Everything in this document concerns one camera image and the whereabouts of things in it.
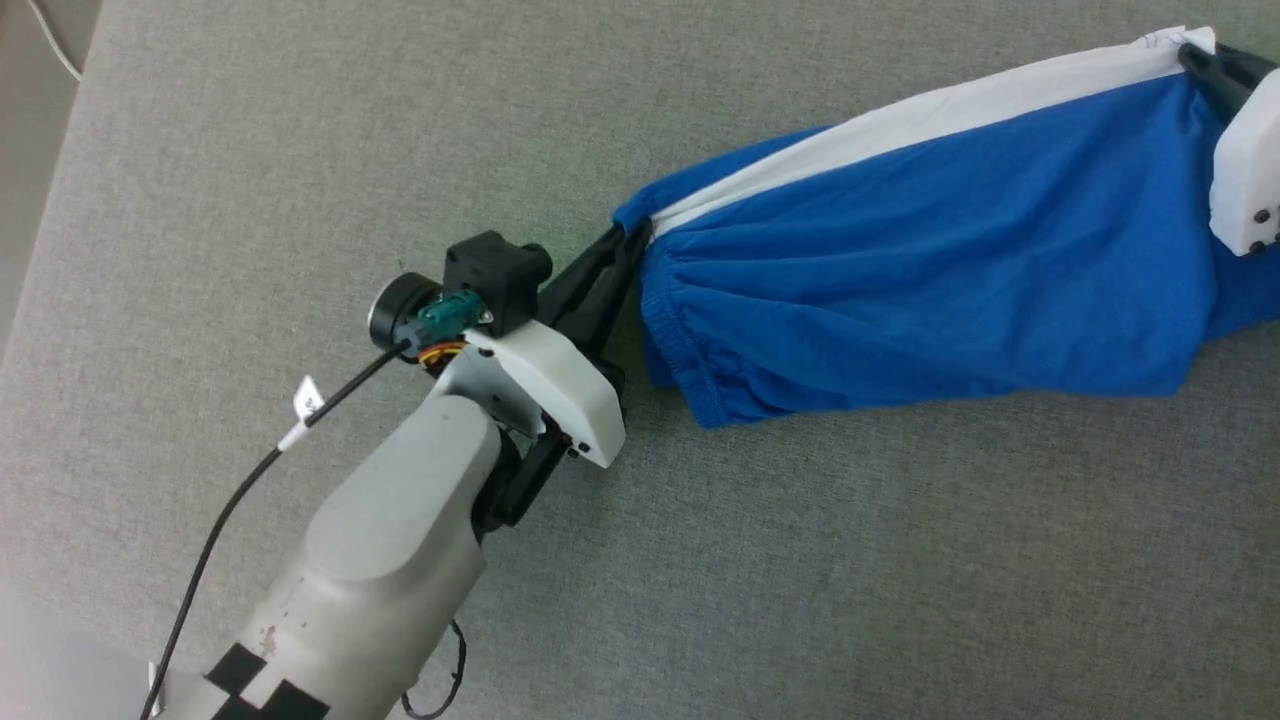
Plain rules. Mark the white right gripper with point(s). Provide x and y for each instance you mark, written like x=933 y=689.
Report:
x=1250 y=170

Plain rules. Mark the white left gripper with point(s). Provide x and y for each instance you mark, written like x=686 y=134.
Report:
x=550 y=385

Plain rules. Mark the blue and white shorts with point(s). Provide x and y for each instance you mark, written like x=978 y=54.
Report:
x=900 y=270

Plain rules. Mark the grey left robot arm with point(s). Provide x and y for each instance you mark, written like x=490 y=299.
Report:
x=380 y=540

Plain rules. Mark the black round left gripper motor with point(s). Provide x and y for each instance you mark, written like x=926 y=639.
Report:
x=395 y=310

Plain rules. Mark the grey fabric sofa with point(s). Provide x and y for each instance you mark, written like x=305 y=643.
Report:
x=800 y=550

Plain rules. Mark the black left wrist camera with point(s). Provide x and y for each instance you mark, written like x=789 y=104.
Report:
x=495 y=275

